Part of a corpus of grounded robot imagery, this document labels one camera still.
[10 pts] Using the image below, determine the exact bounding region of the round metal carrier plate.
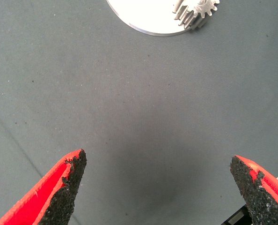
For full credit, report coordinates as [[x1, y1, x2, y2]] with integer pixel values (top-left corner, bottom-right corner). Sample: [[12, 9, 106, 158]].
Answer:
[[105, 0, 202, 37]]

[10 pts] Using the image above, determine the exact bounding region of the steel planetary gear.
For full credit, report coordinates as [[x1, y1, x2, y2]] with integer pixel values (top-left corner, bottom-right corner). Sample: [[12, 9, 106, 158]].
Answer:
[[172, 0, 221, 30]]

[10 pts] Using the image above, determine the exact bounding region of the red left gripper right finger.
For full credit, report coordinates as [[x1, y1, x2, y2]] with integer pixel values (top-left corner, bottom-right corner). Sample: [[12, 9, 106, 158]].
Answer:
[[229, 155, 278, 225]]

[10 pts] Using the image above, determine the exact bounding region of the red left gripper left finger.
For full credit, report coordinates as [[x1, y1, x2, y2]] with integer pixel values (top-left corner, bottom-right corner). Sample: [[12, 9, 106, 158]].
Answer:
[[0, 148, 88, 225]]

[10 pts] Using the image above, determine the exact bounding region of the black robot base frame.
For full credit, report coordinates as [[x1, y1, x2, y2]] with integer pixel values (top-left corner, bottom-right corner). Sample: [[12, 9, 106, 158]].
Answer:
[[219, 203, 253, 225]]

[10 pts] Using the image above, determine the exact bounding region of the dark grey table cloth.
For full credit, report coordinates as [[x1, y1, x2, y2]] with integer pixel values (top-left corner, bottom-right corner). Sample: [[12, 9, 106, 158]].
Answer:
[[0, 0, 278, 225]]

